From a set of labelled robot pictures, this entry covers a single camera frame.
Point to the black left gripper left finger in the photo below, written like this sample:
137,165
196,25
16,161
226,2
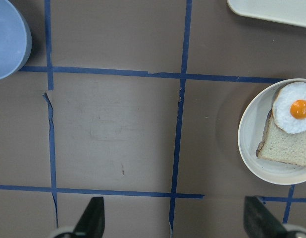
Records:
92,222

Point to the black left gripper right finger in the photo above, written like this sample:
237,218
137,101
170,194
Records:
259,222

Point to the round cream plate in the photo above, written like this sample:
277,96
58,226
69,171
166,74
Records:
250,133

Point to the bottom bread slice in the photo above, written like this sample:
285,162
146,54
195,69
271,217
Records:
278,146

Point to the fake fried egg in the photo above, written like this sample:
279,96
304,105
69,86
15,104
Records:
292,107

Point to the blue bowl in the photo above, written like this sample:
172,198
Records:
15,39

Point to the cream bear tray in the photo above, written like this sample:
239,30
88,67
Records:
290,12

